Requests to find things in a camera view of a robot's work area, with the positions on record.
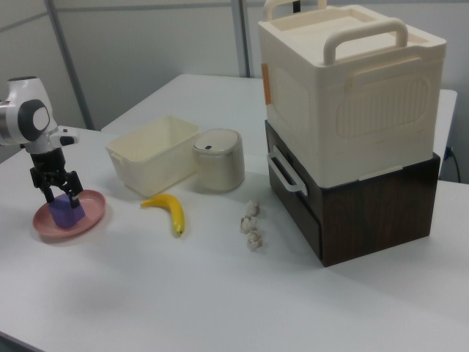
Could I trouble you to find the dark brown drawer box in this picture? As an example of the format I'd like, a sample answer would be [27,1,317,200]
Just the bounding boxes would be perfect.
[264,119,441,268]

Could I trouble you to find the black cable with blue plug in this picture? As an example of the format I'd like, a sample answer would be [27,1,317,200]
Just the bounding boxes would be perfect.
[443,145,463,183]

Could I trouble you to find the cream open plastic bin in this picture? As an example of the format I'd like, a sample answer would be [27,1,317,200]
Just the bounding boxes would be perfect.
[105,114,202,197]

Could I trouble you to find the white drawer handle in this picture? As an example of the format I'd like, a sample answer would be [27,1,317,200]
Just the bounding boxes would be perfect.
[266,144,309,194]

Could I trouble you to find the orange cabinet door handle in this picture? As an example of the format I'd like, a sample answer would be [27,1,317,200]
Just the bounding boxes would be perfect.
[262,63,274,106]

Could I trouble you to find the yellow banana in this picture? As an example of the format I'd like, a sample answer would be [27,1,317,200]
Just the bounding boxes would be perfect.
[140,193,186,238]

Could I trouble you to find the cream plastic cabinet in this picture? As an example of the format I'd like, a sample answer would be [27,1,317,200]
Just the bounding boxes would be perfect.
[257,0,448,184]

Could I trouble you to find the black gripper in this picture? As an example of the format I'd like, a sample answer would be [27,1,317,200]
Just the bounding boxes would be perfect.
[29,147,82,210]

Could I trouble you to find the pink plate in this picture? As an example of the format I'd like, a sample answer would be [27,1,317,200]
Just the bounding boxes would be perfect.
[32,188,107,237]

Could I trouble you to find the cream cabinet carrying handle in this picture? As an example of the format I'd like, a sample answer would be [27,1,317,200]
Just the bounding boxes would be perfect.
[324,18,408,65]

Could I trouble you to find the small white trash can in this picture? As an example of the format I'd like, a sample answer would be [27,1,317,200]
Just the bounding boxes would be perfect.
[192,128,245,194]

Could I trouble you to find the purple cube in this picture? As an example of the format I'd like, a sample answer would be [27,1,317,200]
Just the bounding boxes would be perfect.
[48,194,87,229]

